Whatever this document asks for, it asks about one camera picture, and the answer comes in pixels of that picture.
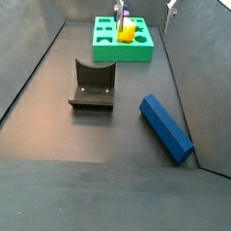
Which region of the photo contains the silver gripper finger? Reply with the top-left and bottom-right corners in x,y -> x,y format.
163,0 -> 178,33
116,0 -> 125,33

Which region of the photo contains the blue hexagon prism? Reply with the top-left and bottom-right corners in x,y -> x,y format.
139,95 -> 194,166

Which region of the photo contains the green shape sorter board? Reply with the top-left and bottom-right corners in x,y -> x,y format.
92,16 -> 154,62

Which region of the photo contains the dark blue cylinder block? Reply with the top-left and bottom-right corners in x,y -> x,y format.
113,4 -> 127,21

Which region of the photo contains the purple cylinder block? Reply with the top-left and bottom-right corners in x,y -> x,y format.
124,10 -> 130,17

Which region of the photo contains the yellow pentagon block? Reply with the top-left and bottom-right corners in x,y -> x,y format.
116,17 -> 136,43

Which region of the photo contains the black curved stand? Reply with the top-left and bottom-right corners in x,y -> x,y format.
68,59 -> 116,107

